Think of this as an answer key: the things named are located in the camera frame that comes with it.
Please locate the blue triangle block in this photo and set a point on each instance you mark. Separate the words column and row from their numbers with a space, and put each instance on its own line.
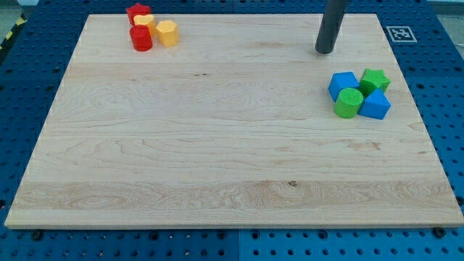
column 376, row 105

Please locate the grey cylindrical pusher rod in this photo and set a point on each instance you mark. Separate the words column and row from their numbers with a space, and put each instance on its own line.
column 330, row 25

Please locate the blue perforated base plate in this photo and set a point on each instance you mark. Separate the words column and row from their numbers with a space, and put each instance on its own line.
column 35, row 64

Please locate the red star block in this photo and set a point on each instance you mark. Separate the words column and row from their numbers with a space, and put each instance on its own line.
column 137, row 9

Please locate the green cylinder block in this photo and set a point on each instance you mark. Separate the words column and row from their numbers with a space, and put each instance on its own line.
column 348, row 103

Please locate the wooden board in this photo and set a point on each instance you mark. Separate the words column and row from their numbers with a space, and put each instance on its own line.
column 232, row 128

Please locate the yellow heart block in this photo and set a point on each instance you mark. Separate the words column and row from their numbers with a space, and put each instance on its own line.
column 146, row 20

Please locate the green star block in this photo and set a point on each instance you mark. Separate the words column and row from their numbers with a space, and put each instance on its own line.
column 372, row 80

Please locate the red cylinder block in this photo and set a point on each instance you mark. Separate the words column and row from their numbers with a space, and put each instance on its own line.
column 141, row 38

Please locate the yellow hexagon block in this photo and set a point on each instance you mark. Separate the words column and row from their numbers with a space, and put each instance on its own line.
column 167, row 33

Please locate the white fiducial marker tag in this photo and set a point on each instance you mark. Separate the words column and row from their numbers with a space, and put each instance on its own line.
column 401, row 34

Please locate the blue cube block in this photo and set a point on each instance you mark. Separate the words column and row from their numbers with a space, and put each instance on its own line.
column 340, row 81

